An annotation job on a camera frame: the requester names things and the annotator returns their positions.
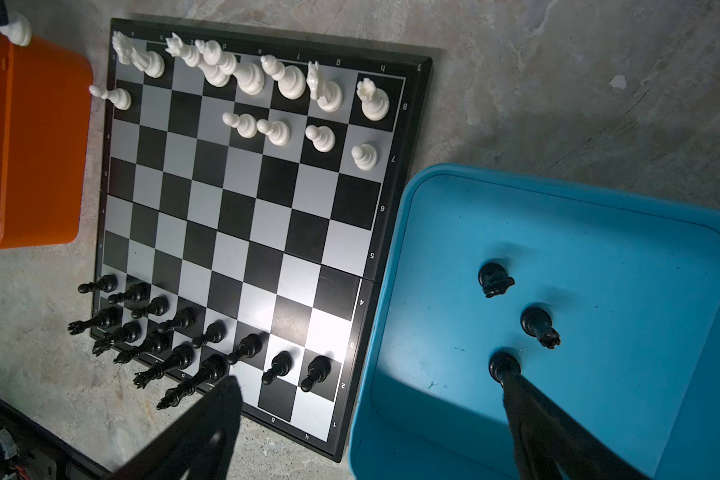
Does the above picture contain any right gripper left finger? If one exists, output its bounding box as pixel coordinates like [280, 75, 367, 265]
[109, 376, 243, 479]

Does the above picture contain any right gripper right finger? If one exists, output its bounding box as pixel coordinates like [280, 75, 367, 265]
[502, 374, 646, 479]

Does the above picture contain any black piece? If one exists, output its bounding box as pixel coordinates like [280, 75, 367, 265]
[489, 351, 521, 385]
[521, 306, 561, 349]
[478, 262, 515, 298]

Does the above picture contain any blue plastic bin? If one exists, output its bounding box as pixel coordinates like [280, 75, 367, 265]
[348, 164, 720, 479]

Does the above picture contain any black white chessboard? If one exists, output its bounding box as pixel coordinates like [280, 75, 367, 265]
[69, 19, 434, 461]

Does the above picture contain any white pawn far left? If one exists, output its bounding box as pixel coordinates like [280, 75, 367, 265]
[89, 85, 132, 111]

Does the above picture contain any orange plastic bin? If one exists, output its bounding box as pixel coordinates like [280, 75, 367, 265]
[0, 33, 93, 249]

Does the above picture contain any white back row piece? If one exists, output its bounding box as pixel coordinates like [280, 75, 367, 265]
[112, 31, 165, 78]

